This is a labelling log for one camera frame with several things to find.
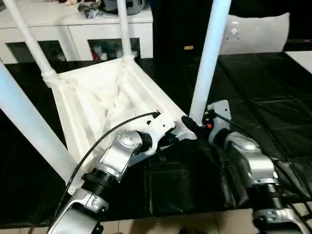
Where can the white cabinet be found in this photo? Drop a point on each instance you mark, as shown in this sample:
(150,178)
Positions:
(85,31)

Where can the dark helmet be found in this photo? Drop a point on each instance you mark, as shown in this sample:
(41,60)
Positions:
(136,7)

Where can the black bundle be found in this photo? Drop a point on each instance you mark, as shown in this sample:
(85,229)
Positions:
(91,11)

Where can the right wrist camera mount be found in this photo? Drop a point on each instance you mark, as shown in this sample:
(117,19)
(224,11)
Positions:
(221,109)

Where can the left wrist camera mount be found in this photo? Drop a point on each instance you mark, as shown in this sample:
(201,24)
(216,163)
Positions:
(158,126)

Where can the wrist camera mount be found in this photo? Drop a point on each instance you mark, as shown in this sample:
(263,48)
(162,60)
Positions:
(158,126)
(221,109)

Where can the black cabinet gold label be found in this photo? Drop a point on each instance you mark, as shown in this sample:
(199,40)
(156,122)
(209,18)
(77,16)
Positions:
(170,24)

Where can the white flat board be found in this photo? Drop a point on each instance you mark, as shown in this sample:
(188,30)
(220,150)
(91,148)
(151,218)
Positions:
(302,58)

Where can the red bottle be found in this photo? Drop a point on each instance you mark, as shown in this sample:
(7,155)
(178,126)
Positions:
(94,54)

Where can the white plastic table leg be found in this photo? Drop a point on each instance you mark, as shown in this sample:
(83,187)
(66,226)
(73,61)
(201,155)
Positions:
(209,61)
(123,29)
(29,117)
(31,41)

